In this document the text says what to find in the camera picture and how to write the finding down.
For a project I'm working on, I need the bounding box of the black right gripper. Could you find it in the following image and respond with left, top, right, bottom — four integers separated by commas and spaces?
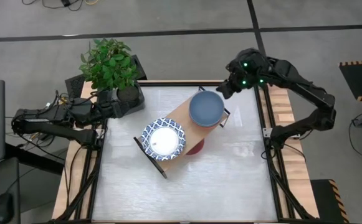
215, 48, 272, 100

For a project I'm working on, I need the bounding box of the blue plastic bowl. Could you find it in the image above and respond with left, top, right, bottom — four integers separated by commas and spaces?
188, 90, 226, 128

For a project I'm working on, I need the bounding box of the blue white patterned bowl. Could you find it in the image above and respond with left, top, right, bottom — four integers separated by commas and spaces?
141, 117, 187, 162

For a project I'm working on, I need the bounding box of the dark pink plastic bowl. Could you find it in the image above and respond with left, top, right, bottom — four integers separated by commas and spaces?
185, 139, 206, 156

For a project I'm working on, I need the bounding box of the black round plant pot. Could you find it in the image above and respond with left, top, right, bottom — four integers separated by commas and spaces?
118, 85, 141, 103

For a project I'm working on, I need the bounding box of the grey square planter base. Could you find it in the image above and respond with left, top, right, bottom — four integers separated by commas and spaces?
105, 82, 146, 116

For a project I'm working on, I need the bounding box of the green leafy plant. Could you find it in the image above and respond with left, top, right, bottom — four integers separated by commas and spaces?
79, 38, 140, 91

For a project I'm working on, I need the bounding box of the black metal bar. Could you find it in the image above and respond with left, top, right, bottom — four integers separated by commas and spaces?
4, 142, 65, 175

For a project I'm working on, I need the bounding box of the black computer mouse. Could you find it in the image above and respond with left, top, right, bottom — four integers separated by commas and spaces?
0, 192, 16, 224

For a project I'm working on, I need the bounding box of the wooden shelf with black frame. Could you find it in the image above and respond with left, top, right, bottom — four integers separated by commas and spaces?
133, 86, 231, 180

